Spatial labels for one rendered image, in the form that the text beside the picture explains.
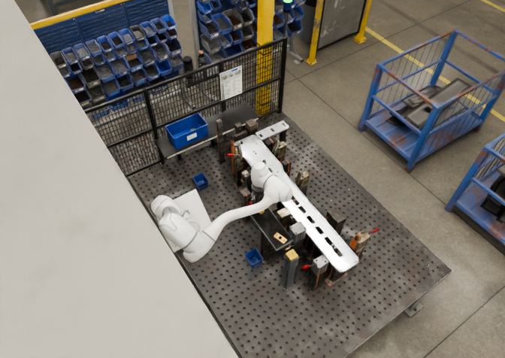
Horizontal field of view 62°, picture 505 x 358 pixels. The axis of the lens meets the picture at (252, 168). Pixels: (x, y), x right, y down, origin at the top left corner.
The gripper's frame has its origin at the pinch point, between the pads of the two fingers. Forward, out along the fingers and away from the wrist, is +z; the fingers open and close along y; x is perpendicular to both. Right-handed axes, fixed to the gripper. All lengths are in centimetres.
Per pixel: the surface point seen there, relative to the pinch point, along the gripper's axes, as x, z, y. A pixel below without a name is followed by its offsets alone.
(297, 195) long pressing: -3.6, 23.1, 39.5
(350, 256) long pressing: -62, 23, 25
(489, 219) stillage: -118, 106, 197
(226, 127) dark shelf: 84, 20, 49
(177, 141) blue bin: 94, 12, 5
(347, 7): 164, 58, 340
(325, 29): 169, 78, 305
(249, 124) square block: 71, 17, 63
